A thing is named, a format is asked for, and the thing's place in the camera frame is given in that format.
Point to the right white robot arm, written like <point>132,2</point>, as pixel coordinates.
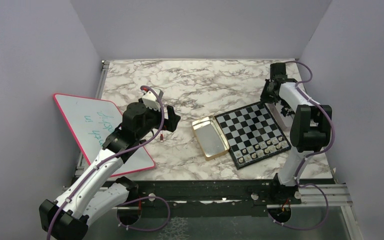
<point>311,131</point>

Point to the black white chessboard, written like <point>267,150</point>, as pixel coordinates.
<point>252,127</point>

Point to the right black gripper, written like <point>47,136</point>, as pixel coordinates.
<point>264,98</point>

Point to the black table front rail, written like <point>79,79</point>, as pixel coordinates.
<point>207,198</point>

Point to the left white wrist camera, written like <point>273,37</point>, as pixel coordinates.
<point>150,100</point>

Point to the white box of black pieces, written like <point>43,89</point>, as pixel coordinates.
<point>282,114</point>

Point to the gold metal tin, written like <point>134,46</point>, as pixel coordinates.
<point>210,137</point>

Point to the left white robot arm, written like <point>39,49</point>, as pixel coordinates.
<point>70,215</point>

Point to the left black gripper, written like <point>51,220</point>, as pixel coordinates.
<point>170,124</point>

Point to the red framed whiteboard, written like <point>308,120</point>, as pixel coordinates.
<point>90,121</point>

